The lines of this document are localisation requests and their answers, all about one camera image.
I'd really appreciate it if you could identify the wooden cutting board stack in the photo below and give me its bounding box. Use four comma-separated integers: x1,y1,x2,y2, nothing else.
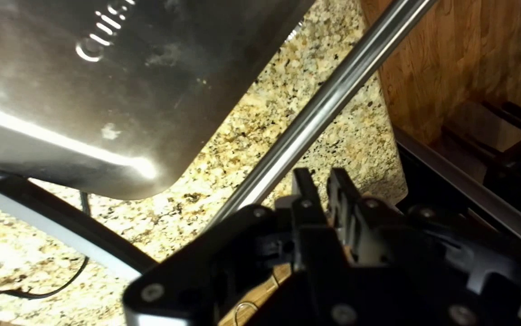
381,0,521,143

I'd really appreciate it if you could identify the silver sandwich maker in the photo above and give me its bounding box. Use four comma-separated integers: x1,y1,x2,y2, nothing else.
0,0,439,282

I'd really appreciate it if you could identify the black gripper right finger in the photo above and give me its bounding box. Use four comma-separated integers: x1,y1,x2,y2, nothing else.
328,168,439,326

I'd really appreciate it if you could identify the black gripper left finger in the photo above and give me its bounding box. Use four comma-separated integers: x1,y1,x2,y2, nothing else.
292,168,359,326

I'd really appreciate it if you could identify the black power cable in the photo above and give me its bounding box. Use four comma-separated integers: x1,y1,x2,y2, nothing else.
0,190,95,304

